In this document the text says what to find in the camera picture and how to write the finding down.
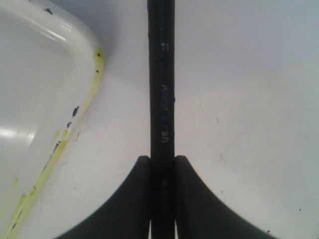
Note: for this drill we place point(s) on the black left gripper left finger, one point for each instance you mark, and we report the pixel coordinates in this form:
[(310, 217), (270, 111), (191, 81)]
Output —
[(126, 214)]

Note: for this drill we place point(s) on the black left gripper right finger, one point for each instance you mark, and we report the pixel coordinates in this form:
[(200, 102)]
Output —
[(201, 215)]

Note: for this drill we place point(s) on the black paintbrush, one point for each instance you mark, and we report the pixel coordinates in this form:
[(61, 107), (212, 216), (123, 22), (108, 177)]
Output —
[(161, 16)]

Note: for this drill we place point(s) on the white paint tray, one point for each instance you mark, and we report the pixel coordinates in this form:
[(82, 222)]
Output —
[(51, 66)]

